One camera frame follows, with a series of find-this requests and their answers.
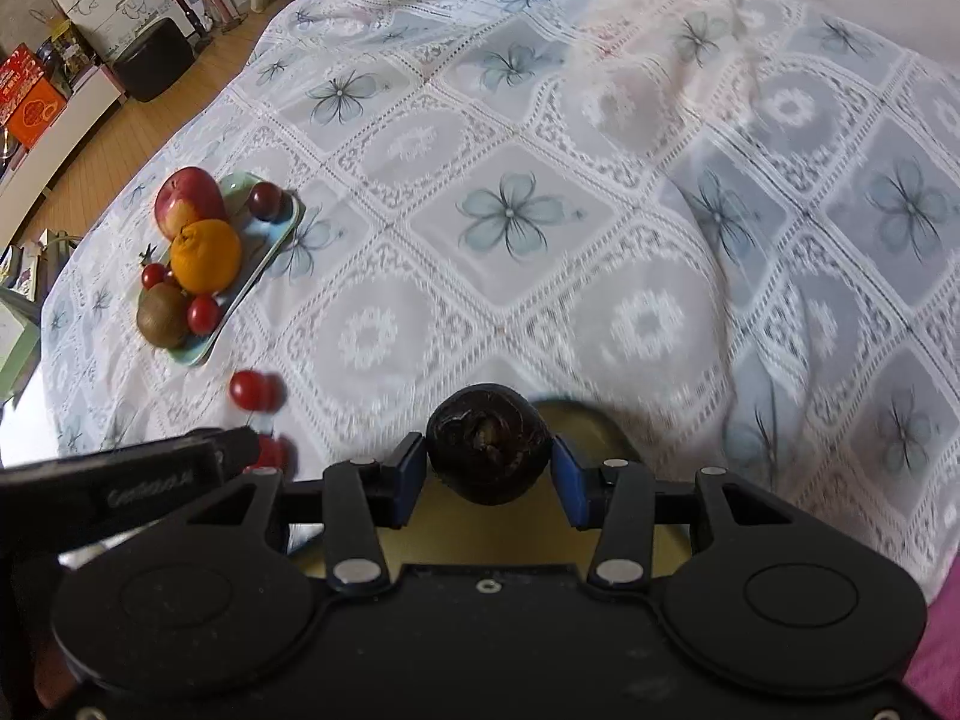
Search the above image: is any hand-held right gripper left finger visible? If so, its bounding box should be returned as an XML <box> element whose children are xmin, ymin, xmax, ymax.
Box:
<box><xmin>184</xmin><ymin>432</ymin><xmax>428</xmax><ymax>589</ymax></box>

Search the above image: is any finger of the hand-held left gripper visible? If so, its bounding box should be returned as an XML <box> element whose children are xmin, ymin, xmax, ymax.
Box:
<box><xmin>208</xmin><ymin>426</ymin><xmax>263</xmax><ymax>479</ymax></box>

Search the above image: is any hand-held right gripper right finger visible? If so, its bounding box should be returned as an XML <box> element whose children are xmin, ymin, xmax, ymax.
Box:
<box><xmin>550</xmin><ymin>433</ymin><xmax>797</xmax><ymax>589</ymax></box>

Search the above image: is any dark water chestnut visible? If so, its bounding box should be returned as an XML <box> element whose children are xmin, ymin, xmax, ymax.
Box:
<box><xmin>426</xmin><ymin>385</ymin><xmax>554</xmax><ymax>505</ymax></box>

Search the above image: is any blue tin tray gold inside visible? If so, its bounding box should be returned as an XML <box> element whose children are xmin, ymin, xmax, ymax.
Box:
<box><xmin>289</xmin><ymin>399</ymin><xmax>702</xmax><ymax>580</ymax></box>

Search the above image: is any brown kiwi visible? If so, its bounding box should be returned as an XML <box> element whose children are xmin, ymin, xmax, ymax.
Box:
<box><xmin>136</xmin><ymin>283</ymin><xmax>192</xmax><ymax>350</ymax></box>

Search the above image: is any green box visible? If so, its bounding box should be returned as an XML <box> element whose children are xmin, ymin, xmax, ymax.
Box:
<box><xmin>0</xmin><ymin>300</ymin><xmax>42</xmax><ymax>406</ymax></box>

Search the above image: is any white lace floral tablecloth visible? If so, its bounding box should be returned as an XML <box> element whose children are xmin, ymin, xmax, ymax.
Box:
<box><xmin>41</xmin><ymin>0</ymin><xmax>960</xmax><ymax>601</ymax></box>

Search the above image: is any red cherry tomato with stem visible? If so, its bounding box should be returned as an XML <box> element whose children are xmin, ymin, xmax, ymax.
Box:
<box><xmin>139</xmin><ymin>244</ymin><xmax>173</xmax><ymax>291</ymax></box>

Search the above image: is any orange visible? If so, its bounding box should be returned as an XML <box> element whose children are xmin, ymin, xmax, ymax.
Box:
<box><xmin>170</xmin><ymin>219</ymin><xmax>243</xmax><ymax>295</ymax></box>

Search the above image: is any light green tray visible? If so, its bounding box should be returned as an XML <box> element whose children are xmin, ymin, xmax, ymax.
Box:
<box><xmin>139</xmin><ymin>171</ymin><xmax>305</xmax><ymax>367</ymax></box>

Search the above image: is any dark purple plum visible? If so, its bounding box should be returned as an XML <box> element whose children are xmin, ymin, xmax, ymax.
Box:
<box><xmin>247</xmin><ymin>181</ymin><xmax>284</xmax><ymax>222</ymax></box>

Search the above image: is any red apple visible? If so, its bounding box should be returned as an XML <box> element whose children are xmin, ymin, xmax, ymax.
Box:
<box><xmin>154</xmin><ymin>166</ymin><xmax>228</xmax><ymax>239</ymax></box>

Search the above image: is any white low shelf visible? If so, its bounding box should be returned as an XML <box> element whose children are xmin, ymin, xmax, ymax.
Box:
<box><xmin>0</xmin><ymin>64</ymin><xmax>125</xmax><ymax>226</ymax></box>

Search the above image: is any orange red box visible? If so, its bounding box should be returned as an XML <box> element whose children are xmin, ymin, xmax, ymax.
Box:
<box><xmin>0</xmin><ymin>45</ymin><xmax>68</xmax><ymax>147</ymax></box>

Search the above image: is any black bin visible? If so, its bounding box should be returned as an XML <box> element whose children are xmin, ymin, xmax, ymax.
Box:
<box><xmin>112</xmin><ymin>19</ymin><xmax>196</xmax><ymax>102</ymax></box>

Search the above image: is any pink cloth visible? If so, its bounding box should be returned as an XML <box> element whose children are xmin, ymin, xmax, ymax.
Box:
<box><xmin>885</xmin><ymin>562</ymin><xmax>960</xmax><ymax>720</ymax></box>

